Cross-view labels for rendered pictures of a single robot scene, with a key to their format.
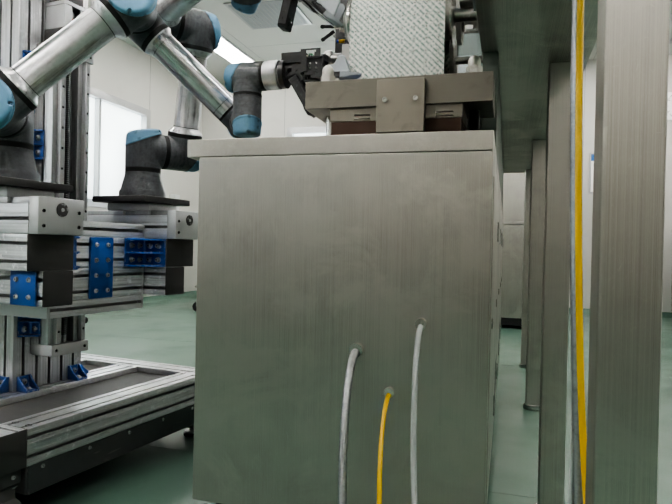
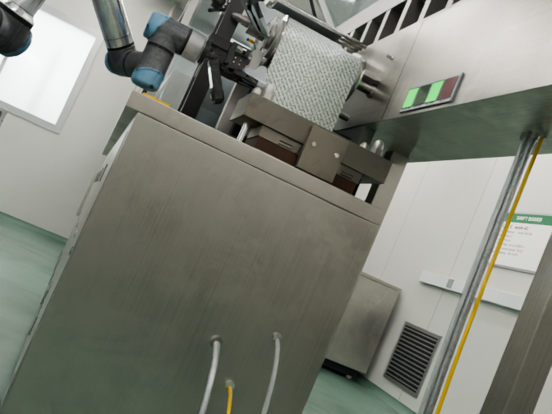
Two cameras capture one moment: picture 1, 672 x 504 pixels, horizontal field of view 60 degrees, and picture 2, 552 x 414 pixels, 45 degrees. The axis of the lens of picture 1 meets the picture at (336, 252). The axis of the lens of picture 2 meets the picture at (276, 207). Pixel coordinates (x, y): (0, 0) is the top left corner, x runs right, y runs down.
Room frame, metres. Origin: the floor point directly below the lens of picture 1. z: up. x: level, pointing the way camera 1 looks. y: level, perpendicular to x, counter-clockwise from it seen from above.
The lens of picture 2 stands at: (-0.13, 0.76, 0.67)
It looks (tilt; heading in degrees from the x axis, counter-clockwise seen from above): 5 degrees up; 329
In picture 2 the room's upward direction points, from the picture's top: 24 degrees clockwise
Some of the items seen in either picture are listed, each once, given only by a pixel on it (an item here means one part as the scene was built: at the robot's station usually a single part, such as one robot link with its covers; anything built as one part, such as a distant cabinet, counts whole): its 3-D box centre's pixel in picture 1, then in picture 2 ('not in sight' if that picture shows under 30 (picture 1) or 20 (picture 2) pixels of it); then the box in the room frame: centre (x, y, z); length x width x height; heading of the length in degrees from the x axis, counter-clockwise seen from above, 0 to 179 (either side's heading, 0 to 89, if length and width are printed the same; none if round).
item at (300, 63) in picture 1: (304, 70); (223, 57); (1.51, 0.09, 1.12); 0.12 x 0.08 x 0.09; 74
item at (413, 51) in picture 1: (395, 66); (300, 100); (1.44, -0.14, 1.11); 0.23 x 0.01 x 0.18; 74
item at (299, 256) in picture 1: (418, 306); (143, 273); (2.42, -0.35, 0.43); 2.52 x 0.64 x 0.86; 164
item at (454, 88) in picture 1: (401, 100); (310, 140); (1.31, -0.14, 1.00); 0.40 x 0.16 x 0.06; 74
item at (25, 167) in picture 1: (8, 162); not in sight; (1.52, 0.85, 0.87); 0.15 x 0.15 x 0.10
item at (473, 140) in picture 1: (417, 198); (185, 171); (2.42, -0.33, 0.88); 2.52 x 0.66 x 0.04; 164
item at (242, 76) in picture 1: (247, 78); (167, 33); (1.55, 0.24, 1.11); 0.11 x 0.08 x 0.09; 74
